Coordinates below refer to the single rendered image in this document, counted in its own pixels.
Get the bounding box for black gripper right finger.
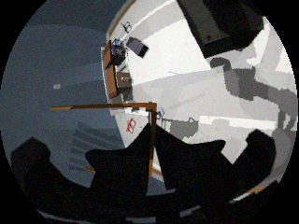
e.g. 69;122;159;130
154;123;225;190

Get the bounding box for brown tortoiseshell glasses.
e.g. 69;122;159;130
51;102;157;178

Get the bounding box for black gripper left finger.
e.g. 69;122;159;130
85;122;150;193

